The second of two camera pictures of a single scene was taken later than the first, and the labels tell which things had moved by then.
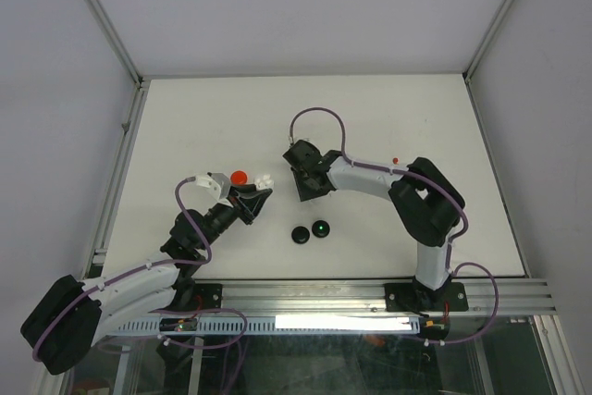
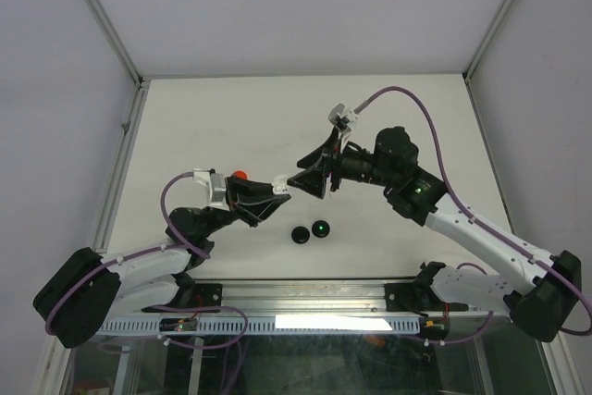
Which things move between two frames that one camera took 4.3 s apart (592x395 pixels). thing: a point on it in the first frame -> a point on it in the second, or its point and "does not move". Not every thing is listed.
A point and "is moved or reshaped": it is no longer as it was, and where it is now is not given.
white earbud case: [263, 182] is moved or reshaped
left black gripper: [247, 203] does not move
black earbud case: [320, 228] does not move
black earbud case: [300, 234] does not move
